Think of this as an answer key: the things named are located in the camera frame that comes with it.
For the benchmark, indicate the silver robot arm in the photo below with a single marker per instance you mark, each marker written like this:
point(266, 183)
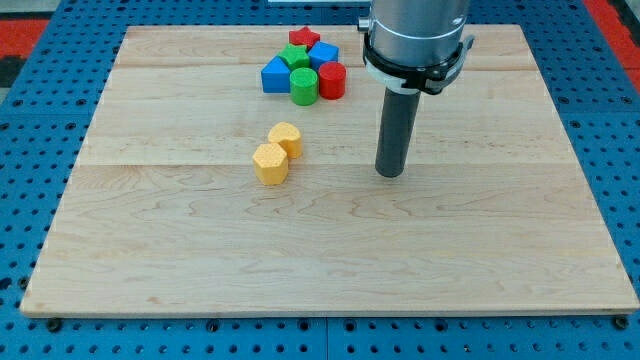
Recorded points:
point(415, 46)

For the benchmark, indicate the green cylinder block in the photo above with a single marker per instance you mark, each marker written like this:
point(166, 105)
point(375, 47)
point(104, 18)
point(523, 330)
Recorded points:
point(304, 84)

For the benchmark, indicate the light wooden board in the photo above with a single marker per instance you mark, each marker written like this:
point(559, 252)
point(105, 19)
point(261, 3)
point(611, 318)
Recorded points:
point(164, 217)

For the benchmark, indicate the yellow hexagon block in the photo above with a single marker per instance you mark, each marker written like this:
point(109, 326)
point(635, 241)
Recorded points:
point(270, 164)

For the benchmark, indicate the green star block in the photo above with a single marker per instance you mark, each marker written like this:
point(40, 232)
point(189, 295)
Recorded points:
point(294, 56)

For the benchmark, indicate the blue triangle block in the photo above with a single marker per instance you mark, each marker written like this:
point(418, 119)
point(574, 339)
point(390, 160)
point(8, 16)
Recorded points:
point(275, 76)

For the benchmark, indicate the blue cube block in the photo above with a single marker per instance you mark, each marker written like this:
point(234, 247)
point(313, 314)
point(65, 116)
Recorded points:
point(322, 52)

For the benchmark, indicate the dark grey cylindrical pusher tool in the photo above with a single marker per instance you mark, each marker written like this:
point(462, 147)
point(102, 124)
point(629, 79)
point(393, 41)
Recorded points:
point(397, 122)

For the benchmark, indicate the red star block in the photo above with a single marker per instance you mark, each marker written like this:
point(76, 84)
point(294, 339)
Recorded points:
point(304, 37)

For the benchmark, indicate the red cylinder block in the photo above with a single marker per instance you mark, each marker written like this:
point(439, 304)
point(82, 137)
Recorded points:
point(332, 80)

